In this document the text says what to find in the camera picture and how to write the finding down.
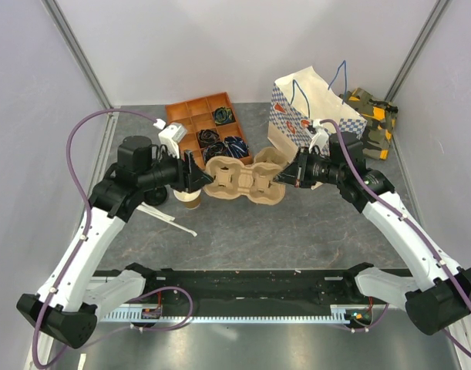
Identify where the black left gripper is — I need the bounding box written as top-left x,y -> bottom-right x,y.
138,145 -> 214,194

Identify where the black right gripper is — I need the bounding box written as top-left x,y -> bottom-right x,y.
274,146 -> 345,189

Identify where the cardboard cup carrier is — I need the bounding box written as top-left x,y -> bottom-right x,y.
204,156 -> 285,206
254,146 -> 288,167

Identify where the black plastic cup lid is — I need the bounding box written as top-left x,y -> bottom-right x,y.
144,187 -> 169,207

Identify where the checkered paper takeout bag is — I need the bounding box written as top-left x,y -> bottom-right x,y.
266,59 -> 368,191

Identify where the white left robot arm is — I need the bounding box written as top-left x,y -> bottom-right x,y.
16,136 -> 214,348

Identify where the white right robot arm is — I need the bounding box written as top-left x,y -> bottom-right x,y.
274,133 -> 471,335

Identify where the paper cup near tray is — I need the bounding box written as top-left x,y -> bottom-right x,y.
173,190 -> 201,210

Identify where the black patterned rolled sock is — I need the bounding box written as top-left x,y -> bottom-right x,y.
203,141 -> 230,163

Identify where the dark rolled sock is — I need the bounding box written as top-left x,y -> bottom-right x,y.
197,129 -> 220,148

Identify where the orange compartment tray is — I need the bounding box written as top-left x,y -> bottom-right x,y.
166,92 -> 253,169

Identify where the blue striped rolled sock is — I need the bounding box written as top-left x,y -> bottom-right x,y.
224,136 -> 249,159

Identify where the wrapped straw middle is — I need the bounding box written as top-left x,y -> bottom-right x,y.
137,203 -> 175,221

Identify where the green blue rolled sock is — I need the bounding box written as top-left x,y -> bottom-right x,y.
213,106 -> 235,126

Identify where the camouflage cloth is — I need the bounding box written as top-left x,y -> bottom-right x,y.
338,88 -> 399,160

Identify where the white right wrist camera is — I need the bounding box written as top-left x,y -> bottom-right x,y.
307,119 -> 330,156

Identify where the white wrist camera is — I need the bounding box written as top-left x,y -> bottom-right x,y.
307,119 -> 330,156
158,123 -> 187,158

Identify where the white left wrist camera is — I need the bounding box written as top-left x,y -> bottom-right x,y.
158,123 -> 187,158

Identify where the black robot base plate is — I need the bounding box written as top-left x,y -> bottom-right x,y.
92,267 -> 413,313

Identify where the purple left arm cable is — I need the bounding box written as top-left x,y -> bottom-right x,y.
31,109 -> 196,367

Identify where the grey slotted cable duct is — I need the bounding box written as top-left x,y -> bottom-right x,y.
99,304 -> 352,324

